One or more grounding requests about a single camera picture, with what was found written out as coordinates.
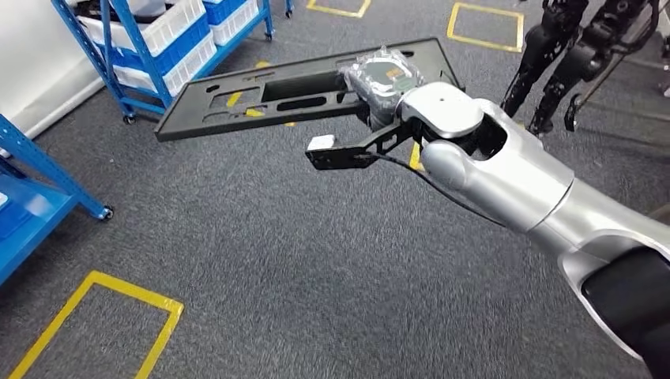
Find black plastic car part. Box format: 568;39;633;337
154;37;466;143

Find blue metal shelf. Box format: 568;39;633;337
51;0;295;126
0;114;115;286

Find white plastic bin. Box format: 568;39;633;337
209;0;261;47
78;0;206;58
112;32;219;99

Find blue plastic bin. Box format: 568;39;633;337
96;13;212;77
202;0;247;26

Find black parts in bin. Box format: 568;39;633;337
75;0;132;23

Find black camera bracket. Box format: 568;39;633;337
305;121;420;171

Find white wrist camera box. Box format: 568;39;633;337
307;134;337;152

